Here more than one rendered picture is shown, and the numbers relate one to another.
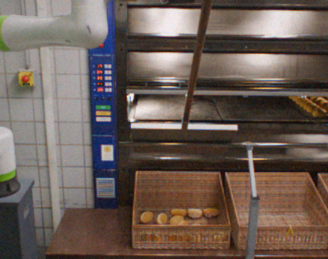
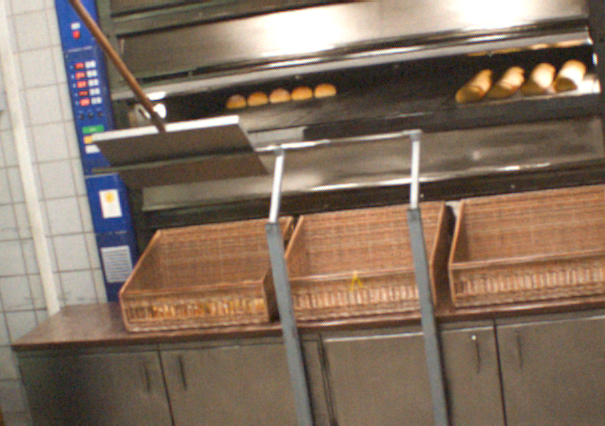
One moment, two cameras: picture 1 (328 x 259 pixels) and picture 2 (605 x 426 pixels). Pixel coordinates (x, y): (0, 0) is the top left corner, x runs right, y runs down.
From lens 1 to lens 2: 2.81 m
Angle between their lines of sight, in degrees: 18
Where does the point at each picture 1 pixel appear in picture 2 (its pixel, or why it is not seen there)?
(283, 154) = (395, 172)
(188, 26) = not seen: outside the picture
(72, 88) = (49, 106)
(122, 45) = (108, 30)
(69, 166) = (62, 235)
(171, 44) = (177, 15)
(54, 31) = not seen: outside the picture
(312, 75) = (407, 28)
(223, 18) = not seen: outside the picture
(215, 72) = (251, 46)
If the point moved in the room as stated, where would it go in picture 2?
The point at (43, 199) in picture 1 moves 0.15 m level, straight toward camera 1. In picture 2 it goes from (34, 294) to (28, 303)
